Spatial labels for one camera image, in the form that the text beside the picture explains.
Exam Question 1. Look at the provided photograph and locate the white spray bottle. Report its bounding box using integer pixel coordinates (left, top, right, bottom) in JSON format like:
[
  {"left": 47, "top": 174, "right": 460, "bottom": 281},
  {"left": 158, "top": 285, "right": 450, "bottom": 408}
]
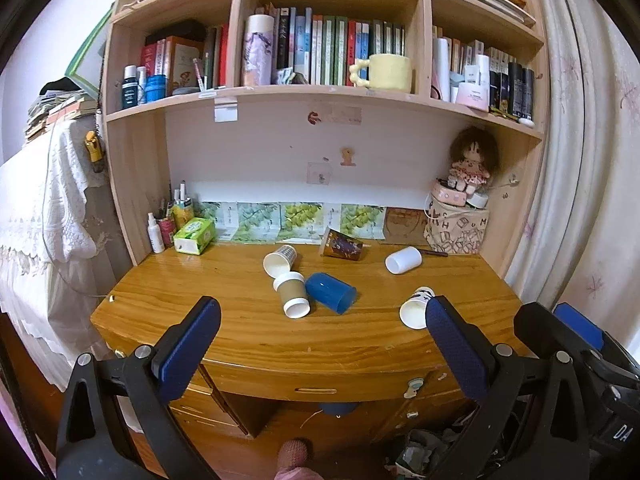
[{"left": 147, "top": 213, "right": 166, "bottom": 254}]

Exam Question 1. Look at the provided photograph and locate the brown paper cup white lid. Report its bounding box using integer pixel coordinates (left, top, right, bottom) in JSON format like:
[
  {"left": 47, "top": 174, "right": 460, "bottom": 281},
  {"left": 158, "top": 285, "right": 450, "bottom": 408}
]
[{"left": 273, "top": 271, "right": 312, "bottom": 319}]

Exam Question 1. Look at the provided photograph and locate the pen holder with pens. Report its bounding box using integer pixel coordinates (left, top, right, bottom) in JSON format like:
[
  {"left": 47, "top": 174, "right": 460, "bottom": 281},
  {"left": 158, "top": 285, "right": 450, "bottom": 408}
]
[{"left": 157, "top": 180, "right": 196, "bottom": 241}]

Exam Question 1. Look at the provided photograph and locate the green leaf printed paper strip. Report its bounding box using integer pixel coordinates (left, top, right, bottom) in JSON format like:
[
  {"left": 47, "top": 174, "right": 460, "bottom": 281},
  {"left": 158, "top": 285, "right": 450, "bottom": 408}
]
[{"left": 197, "top": 201, "right": 387, "bottom": 242}]

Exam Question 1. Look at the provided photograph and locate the pile of old books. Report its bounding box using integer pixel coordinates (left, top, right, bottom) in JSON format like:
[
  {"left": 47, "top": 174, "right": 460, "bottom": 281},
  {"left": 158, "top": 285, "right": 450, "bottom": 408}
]
[{"left": 24, "top": 89, "right": 99, "bottom": 142}]

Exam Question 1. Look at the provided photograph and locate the yellow hanging tool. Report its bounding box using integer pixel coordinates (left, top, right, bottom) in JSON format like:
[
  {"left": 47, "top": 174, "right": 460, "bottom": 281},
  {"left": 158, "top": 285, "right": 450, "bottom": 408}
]
[{"left": 84, "top": 131, "right": 104, "bottom": 173}]

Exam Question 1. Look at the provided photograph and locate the blue plastic cup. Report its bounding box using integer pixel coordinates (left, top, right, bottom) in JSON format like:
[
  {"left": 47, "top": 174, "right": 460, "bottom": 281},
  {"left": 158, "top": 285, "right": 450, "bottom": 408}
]
[{"left": 305, "top": 273, "right": 358, "bottom": 316}]

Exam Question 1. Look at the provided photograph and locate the plain white cup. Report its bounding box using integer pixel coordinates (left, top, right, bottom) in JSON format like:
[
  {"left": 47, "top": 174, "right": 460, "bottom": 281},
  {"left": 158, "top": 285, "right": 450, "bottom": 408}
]
[{"left": 385, "top": 246, "right": 423, "bottom": 275}]

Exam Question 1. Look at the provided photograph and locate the dark printed paper cup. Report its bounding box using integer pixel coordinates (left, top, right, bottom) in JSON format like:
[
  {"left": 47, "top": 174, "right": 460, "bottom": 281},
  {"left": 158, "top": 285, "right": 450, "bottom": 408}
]
[{"left": 320, "top": 227, "right": 365, "bottom": 262}]

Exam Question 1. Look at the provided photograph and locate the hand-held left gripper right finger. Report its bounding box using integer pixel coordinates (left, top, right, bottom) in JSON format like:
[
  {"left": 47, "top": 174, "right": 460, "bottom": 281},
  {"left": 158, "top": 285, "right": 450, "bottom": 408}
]
[{"left": 425, "top": 296, "right": 593, "bottom": 480}]

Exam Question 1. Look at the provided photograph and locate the blue stool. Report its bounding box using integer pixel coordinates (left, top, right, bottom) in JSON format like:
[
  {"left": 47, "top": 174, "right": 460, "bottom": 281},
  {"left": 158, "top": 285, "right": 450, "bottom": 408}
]
[{"left": 319, "top": 401, "right": 361, "bottom": 419}]

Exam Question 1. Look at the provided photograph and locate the pink small box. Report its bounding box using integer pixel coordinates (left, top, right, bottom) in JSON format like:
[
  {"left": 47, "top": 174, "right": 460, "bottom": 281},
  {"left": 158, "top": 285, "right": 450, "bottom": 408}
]
[{"left": 431, "top": 178, "right": 471, "bottom": 207}]

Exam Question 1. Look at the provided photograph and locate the striped white paper cup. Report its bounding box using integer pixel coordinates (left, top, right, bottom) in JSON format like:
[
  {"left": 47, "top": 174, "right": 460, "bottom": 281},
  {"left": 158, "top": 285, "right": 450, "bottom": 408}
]
[{"left": 263, "top": 246, "right": 299, "bottom": 279}]

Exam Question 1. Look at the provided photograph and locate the white paper cup black print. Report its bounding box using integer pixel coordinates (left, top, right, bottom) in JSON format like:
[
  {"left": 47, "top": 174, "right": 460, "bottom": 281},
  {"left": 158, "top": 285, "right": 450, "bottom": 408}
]
[{"left": 399, "top": 286, "right": 435, "bottom": 330}]

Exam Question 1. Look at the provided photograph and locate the white floral curtain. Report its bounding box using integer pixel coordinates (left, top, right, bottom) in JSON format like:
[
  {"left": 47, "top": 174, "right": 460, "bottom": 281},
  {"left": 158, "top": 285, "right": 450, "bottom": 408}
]
[{"left": 502, "top": 0, "right": 640, "bottom": 351}]

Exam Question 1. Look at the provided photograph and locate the wooden bookshelf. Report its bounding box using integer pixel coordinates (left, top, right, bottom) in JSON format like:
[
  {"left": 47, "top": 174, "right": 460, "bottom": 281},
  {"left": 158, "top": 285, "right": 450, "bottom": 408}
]
[{"left": 102, "top": 0, "right": 548, "bottom": 268}]

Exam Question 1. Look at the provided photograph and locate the crumpled paper trash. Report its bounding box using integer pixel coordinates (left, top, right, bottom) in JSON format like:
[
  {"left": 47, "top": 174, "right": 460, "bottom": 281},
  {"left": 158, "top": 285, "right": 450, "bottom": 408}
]
[{"left": 392, "top": 425, "right": 483, "bottom": 480}]

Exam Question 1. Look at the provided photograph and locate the wooden desk with drawers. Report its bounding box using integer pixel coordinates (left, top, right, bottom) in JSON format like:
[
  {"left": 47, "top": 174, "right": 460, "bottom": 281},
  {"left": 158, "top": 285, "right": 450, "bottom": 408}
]
[{"left": 90, "top": 240, "right": 533, "bottom": 461}]

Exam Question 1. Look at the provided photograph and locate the row of upright books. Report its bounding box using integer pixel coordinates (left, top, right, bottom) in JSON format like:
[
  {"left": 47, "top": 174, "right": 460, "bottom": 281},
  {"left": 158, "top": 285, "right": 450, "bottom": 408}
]
[{"left": 255, "top": 4, "right": 406, "bottom": 87}]

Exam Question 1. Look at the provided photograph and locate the pale yellow mug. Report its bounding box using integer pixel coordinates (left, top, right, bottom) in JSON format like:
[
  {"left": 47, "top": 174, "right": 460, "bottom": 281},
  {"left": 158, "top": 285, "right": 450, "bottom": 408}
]
[{"left": 348, "top": 53, "right": 413, "bottom": 94}]

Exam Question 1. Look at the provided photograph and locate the pink white carton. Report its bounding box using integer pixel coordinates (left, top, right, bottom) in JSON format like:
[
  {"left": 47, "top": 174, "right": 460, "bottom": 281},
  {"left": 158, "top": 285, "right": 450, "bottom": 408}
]
[{"left": 457, "top": 81, "right": 493, "bottom": 112}]

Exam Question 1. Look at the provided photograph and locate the dark bottle white cap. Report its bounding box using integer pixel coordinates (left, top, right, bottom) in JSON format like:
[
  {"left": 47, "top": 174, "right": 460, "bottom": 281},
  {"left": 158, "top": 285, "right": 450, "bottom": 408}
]
[{"left": 121, "top": 65, "right": 138, "bottom": 109}]

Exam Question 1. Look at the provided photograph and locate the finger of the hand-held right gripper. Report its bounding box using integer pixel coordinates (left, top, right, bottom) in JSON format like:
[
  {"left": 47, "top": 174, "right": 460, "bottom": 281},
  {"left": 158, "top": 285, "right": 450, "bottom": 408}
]
[
  {"left": 515, "top": 302, "right": 586, "bottom": 361},
  {"left": 554, "top": 302, "right": 616, "bottom": 356}
]

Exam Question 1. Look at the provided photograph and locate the brown paper sheet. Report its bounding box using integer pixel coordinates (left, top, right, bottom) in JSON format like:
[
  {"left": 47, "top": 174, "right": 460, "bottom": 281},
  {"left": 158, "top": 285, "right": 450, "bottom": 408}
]
[{"left": 384, "top": 207, "right": 430, "bottom": 244}]

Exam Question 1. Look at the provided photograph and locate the blue jar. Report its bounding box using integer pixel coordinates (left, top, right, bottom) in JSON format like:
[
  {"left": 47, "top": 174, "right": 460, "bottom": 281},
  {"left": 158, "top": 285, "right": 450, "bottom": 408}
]
[{"left": 145, "top": 75, "right": 167, "bottom": 105}]

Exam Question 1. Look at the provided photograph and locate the row of cosmetic bottles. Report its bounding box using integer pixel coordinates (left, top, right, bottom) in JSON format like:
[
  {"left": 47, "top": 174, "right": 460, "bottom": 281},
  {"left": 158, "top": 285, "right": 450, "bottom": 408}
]
[{"left": 432, "top": 35, "right": 537, "bottom": 126}]

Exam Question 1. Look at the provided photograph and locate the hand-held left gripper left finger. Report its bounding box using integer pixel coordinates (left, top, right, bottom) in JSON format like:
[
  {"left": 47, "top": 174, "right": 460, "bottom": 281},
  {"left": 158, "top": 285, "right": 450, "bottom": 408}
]
[{"left": 56, "top": 296, "right": 222, "bottom": 480}]

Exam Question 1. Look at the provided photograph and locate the green framed board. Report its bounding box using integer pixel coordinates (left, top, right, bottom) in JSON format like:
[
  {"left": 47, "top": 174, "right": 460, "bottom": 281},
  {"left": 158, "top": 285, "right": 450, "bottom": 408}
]
[{"left": 65, "top": 5, "right": 115, "bottom": 103}]

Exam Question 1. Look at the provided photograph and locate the brown-haired rag doll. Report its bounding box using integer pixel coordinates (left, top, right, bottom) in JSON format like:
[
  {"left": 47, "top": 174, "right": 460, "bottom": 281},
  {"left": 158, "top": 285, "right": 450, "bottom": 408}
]
[{"left": 447, "top": 127, "right": 501, "bottom": 196}]

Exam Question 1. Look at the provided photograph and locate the letter printed fabric bag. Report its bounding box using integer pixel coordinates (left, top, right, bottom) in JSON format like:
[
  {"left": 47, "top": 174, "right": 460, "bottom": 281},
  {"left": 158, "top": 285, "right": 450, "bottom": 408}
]
[{"left": 424, "top": 195, "right": 491, "bottom": 255}]

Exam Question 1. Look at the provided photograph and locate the row of red books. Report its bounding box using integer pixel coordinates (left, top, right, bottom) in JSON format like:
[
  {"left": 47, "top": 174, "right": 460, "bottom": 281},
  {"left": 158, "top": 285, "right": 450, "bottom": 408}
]
[{"left": 141, "top": 22, "right": 230, "bottom": 96}]

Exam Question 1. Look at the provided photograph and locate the white lace cloth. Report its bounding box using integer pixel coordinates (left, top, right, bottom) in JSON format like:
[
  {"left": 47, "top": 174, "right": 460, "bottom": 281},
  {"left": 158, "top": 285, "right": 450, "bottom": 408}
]
[{"left": 0, "top": 120, "right": 133, "bottom": 391}]

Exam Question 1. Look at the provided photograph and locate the green tissue box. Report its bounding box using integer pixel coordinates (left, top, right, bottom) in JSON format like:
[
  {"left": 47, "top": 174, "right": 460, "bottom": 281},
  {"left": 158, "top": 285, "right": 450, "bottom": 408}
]
[{"left": 173, "top": 217, "right": 217, "bottom": 255}]

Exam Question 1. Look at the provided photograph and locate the purple white cylinder bottle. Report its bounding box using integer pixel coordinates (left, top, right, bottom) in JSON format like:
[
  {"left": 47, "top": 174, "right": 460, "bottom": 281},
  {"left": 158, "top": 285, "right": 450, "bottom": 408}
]
[{"left": 242, "top": 14, "right": 275, "bottom": 87}]

